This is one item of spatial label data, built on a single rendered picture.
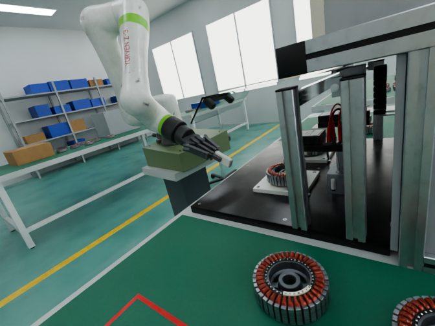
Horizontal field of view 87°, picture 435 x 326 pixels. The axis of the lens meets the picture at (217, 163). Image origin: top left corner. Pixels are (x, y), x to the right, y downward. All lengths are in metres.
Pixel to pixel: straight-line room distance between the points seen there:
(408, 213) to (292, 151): 0.19
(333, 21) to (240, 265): 0.47
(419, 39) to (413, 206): 0.22
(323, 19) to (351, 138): 0.21
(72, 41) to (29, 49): 1.06
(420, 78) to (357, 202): 0.20
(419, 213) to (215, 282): 0.34
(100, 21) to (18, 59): 6.20
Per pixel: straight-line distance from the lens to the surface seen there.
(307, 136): 0.61
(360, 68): 0.60
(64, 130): 6.67
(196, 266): 0.51
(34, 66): 7.36
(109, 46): 1.18
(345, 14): 0.50
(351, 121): 0.41
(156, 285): 0.51
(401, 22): 0.38
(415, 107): 0.38
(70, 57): 7.72
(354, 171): 0.44
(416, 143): 0.40
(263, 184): 0.69
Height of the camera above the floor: 1.08
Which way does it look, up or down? 18 degrees down
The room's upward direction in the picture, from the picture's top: 12 degrees counter-clockwise
